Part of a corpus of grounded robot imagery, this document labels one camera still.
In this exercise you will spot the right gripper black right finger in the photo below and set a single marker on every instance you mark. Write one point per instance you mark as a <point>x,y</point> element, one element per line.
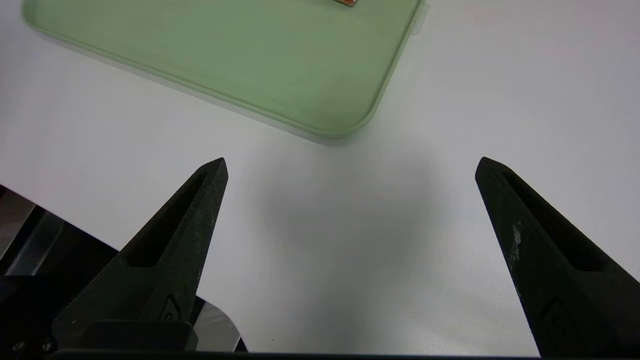
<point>560,280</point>

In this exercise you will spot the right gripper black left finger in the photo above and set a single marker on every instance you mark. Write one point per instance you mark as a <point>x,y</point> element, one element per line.
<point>165,270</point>

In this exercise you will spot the red cartoon milk carton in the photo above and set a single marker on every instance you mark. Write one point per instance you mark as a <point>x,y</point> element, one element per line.
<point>347,2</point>

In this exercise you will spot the light green plastic tray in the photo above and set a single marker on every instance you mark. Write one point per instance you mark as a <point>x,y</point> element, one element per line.
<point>250,55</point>

